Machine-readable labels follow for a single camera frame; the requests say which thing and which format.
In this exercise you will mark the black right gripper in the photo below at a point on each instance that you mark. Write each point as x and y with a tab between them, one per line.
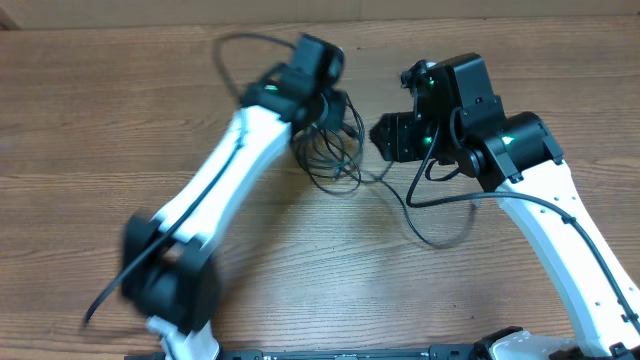
395	141

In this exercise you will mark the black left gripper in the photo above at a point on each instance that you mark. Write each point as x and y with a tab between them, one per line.
333	118

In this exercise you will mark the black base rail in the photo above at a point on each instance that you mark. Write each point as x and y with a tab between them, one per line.
350	354

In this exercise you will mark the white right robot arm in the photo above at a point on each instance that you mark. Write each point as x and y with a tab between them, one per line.
457	119

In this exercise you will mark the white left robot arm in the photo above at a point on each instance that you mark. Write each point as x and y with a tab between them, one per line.
168	261

